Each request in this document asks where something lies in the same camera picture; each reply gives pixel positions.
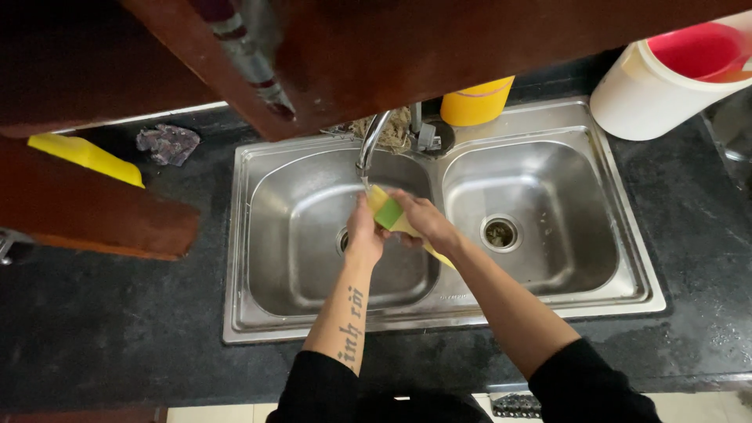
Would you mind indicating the person's left hand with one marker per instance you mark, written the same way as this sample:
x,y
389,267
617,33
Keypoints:
x,y
363,228

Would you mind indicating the person's right hand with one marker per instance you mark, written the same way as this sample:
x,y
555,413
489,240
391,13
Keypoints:
x,y
427,220

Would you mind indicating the person's left fingers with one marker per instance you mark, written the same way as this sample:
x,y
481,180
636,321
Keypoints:
x,y
365,203

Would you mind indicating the person's right fingers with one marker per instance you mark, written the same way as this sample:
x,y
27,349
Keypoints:
x,y
402,201

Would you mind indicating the green yellow sponge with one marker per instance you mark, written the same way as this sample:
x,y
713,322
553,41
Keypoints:
x,y
388,214

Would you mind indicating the yellow cloth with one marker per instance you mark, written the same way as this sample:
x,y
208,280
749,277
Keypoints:
x,y
405,226

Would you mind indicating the stainless steel double sink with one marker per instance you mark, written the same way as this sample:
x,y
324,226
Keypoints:
x,y
438,217

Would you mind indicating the chrome faucet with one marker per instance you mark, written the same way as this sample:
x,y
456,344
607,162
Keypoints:
x,y
371,140

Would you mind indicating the grey sink stopper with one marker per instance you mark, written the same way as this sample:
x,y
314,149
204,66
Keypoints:
x,y
433,138

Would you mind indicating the beige fibre scrubber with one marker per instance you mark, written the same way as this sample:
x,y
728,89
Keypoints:
x,y
391,130

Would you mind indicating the yellow plastic container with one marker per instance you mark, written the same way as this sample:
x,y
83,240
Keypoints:
x,y
474,100

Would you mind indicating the brown wooden cabinet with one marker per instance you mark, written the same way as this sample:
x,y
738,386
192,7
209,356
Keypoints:
x,y
364,53

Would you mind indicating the black patterned floor mat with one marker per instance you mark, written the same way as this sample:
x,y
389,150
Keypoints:
x,y
516,405

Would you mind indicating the white plastic bucket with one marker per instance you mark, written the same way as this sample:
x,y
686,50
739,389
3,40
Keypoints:
x,y
649,97

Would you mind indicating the yellow plastic board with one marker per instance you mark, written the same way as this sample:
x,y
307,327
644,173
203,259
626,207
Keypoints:
x,y
87,157

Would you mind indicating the red plastic basin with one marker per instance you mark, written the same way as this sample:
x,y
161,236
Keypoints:
x,y
699,51

